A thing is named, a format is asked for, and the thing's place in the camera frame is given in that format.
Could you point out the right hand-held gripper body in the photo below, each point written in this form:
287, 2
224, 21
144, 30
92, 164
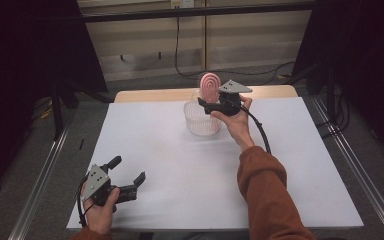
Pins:
230, 100

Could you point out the white table cover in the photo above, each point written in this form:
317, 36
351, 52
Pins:
166, 166

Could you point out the person's right hand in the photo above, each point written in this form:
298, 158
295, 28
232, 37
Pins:
236, 125

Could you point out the black horizontal bar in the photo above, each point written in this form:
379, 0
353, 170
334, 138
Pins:
196, 12

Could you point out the translucent white plastic basket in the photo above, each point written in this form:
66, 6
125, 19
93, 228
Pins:
198, 121

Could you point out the pink hairbrush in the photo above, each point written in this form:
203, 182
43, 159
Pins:
210, 87

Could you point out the white wall socket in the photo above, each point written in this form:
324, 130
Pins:
182, 3

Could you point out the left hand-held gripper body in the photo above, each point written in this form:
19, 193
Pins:
96, 186

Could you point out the person's left hand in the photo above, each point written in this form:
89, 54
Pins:
100, 216

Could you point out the black metal stand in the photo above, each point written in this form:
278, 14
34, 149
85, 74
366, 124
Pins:
57, 110
330, 93

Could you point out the small black stick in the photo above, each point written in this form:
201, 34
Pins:
81, 144

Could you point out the aluminium floor rail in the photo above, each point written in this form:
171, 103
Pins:
360, 170
36, 186

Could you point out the black curtain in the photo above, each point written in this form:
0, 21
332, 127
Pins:
20, 66
366, 60

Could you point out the yellow tool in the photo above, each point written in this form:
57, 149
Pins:
46, 113

